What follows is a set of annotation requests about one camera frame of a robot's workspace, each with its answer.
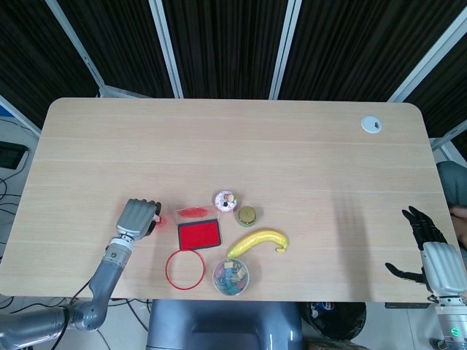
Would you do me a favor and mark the white aluminium partition post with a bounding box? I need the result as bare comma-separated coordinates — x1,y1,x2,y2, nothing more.
387,16,467,104
148,0,184,98
269,0,303,100
45,0,107,98

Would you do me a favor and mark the black trash bin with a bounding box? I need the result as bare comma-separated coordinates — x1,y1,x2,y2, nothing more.
305,301,367,343

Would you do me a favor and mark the yellow toy banana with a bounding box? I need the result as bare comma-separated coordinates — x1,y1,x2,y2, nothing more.
226,228,290,259

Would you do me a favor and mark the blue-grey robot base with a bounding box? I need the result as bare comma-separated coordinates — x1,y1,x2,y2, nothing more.
147,299,304,350

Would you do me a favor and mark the clear tub of binder clips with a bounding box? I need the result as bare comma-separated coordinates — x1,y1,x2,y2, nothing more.
212,257,252,297

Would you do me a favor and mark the right black-silver robot hand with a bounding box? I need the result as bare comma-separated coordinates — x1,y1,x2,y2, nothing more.
385,206,467,298

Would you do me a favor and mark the grey cable grommet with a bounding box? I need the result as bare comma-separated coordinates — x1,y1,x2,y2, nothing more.
360,115,384,135

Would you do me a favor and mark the white and blue partition frame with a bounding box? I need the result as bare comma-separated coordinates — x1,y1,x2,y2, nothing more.
0,93,42,134

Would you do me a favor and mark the low white partition frame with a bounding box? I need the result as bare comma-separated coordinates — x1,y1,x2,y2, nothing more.
429,123,467,172

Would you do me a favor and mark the pink toy cupcake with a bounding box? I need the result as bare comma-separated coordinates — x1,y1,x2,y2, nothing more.
212,189,238,213

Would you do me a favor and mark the black box device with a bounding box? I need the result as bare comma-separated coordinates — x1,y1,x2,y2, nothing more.
0,141,29,171

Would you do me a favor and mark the left black-silver robot hand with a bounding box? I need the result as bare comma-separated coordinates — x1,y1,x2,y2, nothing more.
115,198,163,241

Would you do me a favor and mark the green jar gold lid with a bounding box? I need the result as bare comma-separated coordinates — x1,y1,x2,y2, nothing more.
237,206,258,227

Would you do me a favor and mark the person in grey clothes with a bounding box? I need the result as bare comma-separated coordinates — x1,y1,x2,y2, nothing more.
436,161,467,256

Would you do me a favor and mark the red plastic ring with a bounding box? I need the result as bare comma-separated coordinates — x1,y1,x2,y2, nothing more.
166,249,206,291

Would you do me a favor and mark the red ink pad clear lid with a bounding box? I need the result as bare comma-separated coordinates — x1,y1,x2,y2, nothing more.
173,206,223,252

